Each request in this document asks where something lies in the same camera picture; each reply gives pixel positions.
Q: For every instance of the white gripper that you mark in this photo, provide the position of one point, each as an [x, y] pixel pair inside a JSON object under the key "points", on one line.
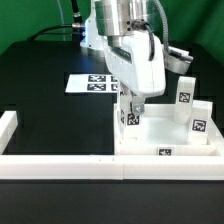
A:
{"points": [[141, 67]]}

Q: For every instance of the white square table top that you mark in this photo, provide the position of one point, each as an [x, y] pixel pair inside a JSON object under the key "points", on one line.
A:
{"points": [[159, 134]]}

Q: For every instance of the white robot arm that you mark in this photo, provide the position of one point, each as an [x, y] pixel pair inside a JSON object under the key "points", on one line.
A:
{"points": [[113, 19]]}

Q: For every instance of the white U-shaped obstacle fence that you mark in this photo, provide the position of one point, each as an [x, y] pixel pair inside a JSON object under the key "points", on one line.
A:
{"points": [[105, 167]]}

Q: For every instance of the white marker base plate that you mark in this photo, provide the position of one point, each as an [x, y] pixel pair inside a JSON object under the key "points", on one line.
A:
{"points": [[91, 83]]}

